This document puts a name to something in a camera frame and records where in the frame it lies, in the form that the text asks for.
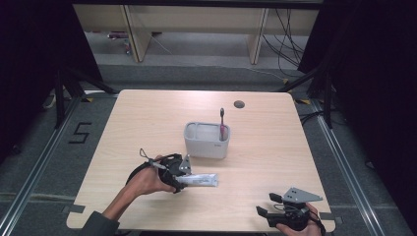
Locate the aluminium floor rail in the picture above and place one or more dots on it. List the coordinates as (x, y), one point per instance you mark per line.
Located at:
(344, 170)
(36, 170)

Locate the person's right hand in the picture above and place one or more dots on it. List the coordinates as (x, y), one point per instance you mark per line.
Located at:
(308, 229)

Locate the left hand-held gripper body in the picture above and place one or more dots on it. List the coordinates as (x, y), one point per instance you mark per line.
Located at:
(170, 167)

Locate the white toothbrush holder box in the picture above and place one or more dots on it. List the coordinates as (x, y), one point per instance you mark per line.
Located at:
(205, 146)

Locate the black metal stand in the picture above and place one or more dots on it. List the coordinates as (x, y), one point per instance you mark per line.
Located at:
(327, 98)
(59, 98)

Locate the pink toothbrush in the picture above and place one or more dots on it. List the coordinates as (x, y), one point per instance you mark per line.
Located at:
(222, 126)

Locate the white toothpaste tube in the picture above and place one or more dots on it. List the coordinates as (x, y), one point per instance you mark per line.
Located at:
(200, 180)

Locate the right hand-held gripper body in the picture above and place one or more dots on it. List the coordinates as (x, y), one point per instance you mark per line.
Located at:
(296, 209)

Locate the person's left hand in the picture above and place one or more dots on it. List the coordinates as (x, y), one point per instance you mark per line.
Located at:
(147, 182)

